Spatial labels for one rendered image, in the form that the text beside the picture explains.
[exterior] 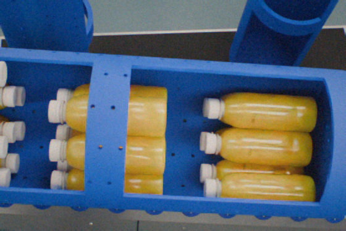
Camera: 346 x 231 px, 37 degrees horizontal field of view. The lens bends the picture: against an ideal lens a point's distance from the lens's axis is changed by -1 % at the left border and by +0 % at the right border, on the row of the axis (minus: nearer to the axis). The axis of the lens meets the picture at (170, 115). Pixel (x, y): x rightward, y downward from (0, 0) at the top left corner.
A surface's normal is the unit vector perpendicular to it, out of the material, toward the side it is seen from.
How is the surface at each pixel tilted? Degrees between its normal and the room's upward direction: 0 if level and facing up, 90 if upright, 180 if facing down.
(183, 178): 19
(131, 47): 0
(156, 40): 0
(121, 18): 0
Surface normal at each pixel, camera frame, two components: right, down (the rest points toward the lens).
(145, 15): 0.08, -0.41
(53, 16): 0.38, 0.85
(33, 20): 0.04, 0.91
